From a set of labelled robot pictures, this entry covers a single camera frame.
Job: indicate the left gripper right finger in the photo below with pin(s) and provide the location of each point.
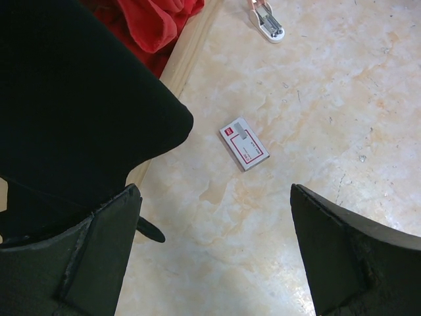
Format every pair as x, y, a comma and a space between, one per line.
354, 265

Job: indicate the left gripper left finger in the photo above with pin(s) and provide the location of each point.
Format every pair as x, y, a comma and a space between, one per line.
73, 267

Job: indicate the left red staple box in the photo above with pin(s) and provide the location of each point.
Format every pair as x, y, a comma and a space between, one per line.
244, 144

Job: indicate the wooden clothes rack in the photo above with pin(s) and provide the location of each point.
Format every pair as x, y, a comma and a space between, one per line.
188, 48

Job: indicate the red hanging garment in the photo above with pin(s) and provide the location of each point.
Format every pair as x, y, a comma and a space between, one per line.
148, 28

